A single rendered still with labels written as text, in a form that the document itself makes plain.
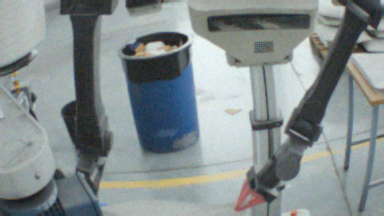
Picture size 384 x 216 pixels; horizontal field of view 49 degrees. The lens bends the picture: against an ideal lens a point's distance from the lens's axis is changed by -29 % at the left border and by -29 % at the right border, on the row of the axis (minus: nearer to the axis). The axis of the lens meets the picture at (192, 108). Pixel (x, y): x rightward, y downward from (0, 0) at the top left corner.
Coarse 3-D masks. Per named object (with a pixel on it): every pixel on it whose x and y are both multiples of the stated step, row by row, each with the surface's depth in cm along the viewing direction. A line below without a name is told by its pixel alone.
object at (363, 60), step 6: (354, 54) 256; (366, 54) 255; (372, 54) 255; (378, 54) 254; (360, 60) 248; (366, 60) 247; (372, 60) 246; (378, 60) 245; (360, 66) 240; (366, 66) 239; (372, 66) 238; (378, 66) 238; (366, 72) 232; (372, 72) 231; (378, 72) 230; (372, 78) 224; (378, 78) 223; (378, 84) 217
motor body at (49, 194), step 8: (48, 184) 74; (48, 192) 72; (56, 192) 73; (0, 200) 69; (32, 200) 69; (40, 200) 69; (48, 200) 70; (56, 200) 76; (0, 208) 70; (8, 208) 67; (16, 208) 67; (24, 208) 67; (32, 208) 67; (40, 208) 68; (48, 208) 71; (56, 208) 73
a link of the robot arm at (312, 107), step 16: (336, 0) 83; (352, 16) 82; (368, 16) 83; (336, 32) 91; (352, 32) 84; (336, 48) 89; (352, 48) 87; (336, 64) 91; (320, 80) 96; (336, 80) 94; (304, 96) 103; (320, 96) 98; (304, 112) 102; (320, 112) 100; (304, 128) 105
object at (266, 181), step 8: (272, 160) 110; (256, 168) 114; (264, 168) 110; (272, 168) 108; (256, 176) 110; (264, 176) 109; (272, 176) 108; (256, 184) 108; (264, 184) 109; (272, 184) 109; (256, 192) 107; (264, 192) 107; (272, 192) 109
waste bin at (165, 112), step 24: (120, 48) 342; (144, 72) 323; (168, 72) 325; (192, 72) 342; (144, 96) 332; (168, 96) 332; (192, 96) 345; (144, 120) 342; (168, 120) 338; (192, 120) 349; (144, 144) 353; (168, 144) 346; (192, 144) 354
